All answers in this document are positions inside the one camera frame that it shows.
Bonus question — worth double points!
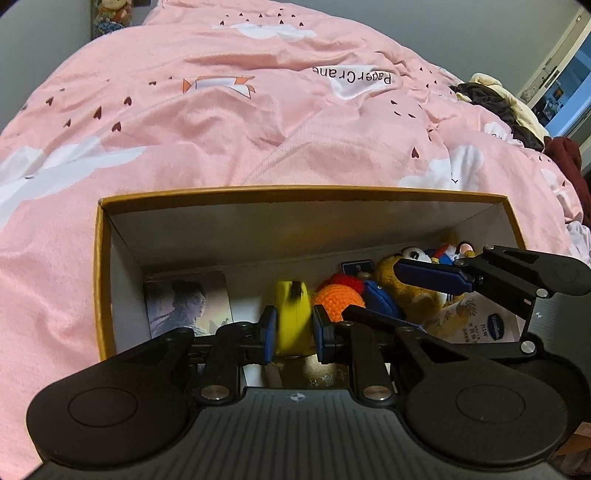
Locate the pile of beige and black clothes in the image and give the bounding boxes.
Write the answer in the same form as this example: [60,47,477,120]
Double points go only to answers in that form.
[450,71,551,151]

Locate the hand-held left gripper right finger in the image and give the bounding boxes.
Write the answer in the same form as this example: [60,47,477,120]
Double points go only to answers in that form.
[311,305,492,403]

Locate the dark red garment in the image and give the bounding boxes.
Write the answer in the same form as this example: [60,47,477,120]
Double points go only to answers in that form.
[547,136,591,222]

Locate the pink printed blanket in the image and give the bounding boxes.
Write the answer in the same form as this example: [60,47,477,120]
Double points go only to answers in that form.
[0,0,591,464]

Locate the yellow banana toy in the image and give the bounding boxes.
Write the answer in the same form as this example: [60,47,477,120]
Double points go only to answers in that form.
[276,279,317,358]

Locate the small black tag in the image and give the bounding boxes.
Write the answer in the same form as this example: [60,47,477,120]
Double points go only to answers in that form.
[342,260,375,280]

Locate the orange crocheted ball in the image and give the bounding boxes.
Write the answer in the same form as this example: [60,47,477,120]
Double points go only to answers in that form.
[311,284,366,325]

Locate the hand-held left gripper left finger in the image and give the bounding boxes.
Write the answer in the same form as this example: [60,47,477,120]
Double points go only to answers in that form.
[99,305,279,403]

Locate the yellow-brown plush toy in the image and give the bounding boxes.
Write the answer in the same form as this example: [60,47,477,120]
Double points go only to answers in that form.
[374,253,448,331]

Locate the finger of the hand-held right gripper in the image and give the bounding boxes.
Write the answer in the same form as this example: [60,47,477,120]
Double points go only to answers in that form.
[342,304,544,365]
[394,246,591,320]

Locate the yellow-rimmed cardboard storage box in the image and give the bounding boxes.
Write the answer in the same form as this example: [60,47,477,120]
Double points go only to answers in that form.
[93,185,527,398]

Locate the window frame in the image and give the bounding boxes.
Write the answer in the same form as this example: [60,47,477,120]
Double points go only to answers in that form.
[519,7,591,155]

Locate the white and blue plush toy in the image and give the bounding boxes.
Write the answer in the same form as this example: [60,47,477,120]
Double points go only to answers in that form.
[401,240,476,269]

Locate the white packet with blue logo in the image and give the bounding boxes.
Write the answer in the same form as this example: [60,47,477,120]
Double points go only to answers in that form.
[436,295,527,345]

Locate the portrait photo card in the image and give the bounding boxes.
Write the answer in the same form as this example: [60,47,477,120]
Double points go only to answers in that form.
[143,271,234,342]

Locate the red crocheted toy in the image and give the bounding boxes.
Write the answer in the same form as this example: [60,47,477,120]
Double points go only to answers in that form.
[329,272,365,294]

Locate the colourful plush toy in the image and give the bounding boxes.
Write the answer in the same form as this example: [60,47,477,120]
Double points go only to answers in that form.
[91,0,136,36]

